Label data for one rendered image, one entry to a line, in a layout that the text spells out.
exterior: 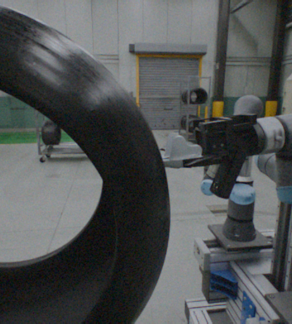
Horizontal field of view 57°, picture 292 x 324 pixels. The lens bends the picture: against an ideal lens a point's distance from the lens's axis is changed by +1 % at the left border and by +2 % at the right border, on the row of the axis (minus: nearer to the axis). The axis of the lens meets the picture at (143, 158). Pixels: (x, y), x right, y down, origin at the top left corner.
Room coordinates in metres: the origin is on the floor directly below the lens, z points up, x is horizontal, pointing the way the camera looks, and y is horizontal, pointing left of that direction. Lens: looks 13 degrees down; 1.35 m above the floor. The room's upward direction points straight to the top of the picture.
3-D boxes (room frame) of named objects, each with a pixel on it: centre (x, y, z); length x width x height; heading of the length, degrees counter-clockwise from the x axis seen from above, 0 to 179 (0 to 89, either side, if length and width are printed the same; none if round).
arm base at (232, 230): (1.16, -0.45, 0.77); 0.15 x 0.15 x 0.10
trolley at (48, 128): (5.86, 1.62, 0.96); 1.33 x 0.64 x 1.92; 96
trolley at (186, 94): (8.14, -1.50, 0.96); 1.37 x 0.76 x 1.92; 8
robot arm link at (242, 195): (1.17, -0.46, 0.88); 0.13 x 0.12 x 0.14; 163
